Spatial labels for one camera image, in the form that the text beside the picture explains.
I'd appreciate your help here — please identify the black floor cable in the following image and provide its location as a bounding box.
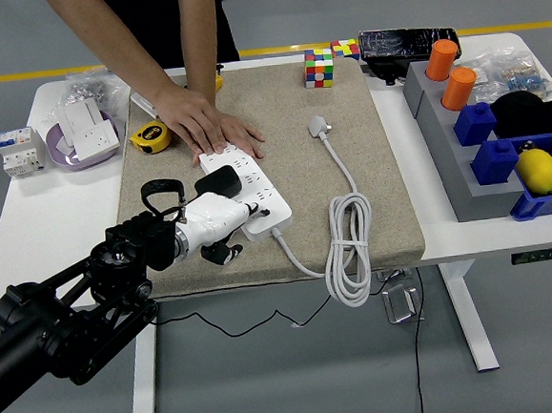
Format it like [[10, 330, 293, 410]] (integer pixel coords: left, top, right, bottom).
[[406, 267, 436, 413]]

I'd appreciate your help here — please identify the blue plastic bin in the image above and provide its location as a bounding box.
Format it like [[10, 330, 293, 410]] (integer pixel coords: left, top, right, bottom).
[[502, 132, 552, 223]]

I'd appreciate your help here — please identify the white power strip cable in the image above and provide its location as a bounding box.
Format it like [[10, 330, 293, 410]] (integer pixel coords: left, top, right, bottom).
[[258, 110, 380, 315]]

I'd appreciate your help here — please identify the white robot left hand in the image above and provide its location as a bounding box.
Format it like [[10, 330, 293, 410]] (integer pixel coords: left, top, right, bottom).
[[176, 187, 276, 269]]

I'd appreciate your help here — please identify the small colourful puzzle cube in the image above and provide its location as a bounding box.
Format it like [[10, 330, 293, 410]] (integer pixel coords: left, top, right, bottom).
[[329, 37, 362, 64]]

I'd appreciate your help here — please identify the yellow tape measure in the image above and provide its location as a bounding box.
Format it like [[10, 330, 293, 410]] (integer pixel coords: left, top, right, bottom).
[[128, 119, 174, 156]]

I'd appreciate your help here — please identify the white switch panel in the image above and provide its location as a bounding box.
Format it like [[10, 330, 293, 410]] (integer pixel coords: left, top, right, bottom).
[[52, 95, 107, 148]]

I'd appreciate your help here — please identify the grey stepped peg base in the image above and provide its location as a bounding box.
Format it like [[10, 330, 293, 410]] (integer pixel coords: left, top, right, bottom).
[[399, 52, 540, 228]]

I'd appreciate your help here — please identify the white power strip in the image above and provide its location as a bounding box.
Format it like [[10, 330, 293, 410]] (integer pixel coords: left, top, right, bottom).
[[196, 137, 295, 245]]

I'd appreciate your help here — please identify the grey-brown table mat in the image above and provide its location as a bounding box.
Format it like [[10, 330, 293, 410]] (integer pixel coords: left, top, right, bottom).
[[105, 52, 429, 301]]

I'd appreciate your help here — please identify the yellow lemon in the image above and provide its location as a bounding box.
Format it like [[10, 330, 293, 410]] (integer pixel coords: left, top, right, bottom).
[[514, 147, 552, 198]]

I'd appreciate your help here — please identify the white table leg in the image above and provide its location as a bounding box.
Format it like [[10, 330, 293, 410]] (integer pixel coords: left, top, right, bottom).
[[439, 258, 501, 376], [123, 316, 165, 413]]

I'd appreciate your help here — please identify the person's left hand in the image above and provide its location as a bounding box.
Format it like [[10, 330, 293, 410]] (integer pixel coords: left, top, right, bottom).
[[186, 102, 269, 165]]

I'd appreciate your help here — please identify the clear bag of screws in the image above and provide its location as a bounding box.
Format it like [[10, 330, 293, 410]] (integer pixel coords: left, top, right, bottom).
[[61, 64, 133, 120]]

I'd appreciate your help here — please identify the person's right hand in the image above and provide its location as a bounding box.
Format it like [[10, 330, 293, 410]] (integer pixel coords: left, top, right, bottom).
[[150, 71, 230, 159]]

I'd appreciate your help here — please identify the clear acrylic stand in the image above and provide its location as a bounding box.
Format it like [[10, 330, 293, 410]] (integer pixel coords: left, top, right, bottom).
[[375, 266, 415, 284], [380, 280, 427, 326]]

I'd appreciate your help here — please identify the thin black adapter cord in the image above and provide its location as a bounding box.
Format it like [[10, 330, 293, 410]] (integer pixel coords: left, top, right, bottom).
[[140, 175, 409, 345]]

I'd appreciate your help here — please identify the table height control panel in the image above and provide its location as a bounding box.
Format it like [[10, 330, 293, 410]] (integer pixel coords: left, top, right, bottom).
[[509, 246, 552, 266]]

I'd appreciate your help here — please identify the large colourful puzzle cube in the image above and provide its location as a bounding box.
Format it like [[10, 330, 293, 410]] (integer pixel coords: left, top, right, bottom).
[[302, 45, 337, 91]]

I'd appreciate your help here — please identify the black film-wrapped box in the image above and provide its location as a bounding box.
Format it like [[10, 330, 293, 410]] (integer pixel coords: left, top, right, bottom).
[[357, 22, 465, 90]]

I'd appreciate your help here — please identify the blue peg block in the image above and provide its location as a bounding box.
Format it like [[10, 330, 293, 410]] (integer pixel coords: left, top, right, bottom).
[[468, 136, 522, 188], [451, 100, 500, 149]]

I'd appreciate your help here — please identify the white wall socket panel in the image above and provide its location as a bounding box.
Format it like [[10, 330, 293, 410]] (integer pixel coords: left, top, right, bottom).
[[71, 120, 123, 162]]

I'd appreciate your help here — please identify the purple bowl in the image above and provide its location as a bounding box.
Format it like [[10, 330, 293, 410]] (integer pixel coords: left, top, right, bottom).
[[42, 108, 124, 174]]

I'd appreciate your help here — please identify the white circuit breaker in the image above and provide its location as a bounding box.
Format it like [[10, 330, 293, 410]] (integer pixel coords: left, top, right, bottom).
[[0, 124, 48, 180]]

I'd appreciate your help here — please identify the clear bag of parts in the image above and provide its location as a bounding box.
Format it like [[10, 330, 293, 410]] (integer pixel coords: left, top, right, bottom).
[[458, 45, 552, 110]]

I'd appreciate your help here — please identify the orange cylinder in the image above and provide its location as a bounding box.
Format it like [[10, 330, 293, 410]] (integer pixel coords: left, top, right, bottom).
[[439, 66, 480, 113], [422, 37, 462, 84]]

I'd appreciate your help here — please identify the black power adapter plug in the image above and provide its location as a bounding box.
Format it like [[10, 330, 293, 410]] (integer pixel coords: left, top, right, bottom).
[[192, 164, 244, 202]]

